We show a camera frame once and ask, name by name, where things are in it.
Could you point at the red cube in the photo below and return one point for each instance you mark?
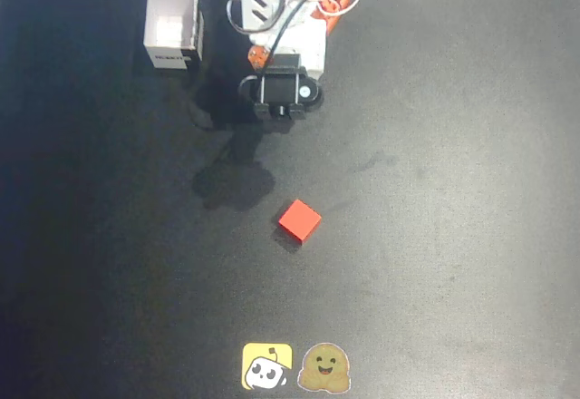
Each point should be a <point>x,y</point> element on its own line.
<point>299,220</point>

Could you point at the white and orange robot arm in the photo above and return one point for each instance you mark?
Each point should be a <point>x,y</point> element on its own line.
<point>254,4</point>

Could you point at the white open cardboard box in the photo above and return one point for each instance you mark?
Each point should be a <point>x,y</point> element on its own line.
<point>170,27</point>

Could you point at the black table mat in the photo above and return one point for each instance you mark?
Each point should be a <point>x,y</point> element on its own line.
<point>430,190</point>

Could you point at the yellow robot face sticker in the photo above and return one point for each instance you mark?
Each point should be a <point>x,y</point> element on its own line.
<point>266,366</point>

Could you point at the hugging face emoji sticker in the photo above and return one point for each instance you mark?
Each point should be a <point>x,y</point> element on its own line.
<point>324,368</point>

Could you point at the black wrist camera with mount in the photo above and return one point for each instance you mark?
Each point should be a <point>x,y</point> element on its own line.
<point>278,88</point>

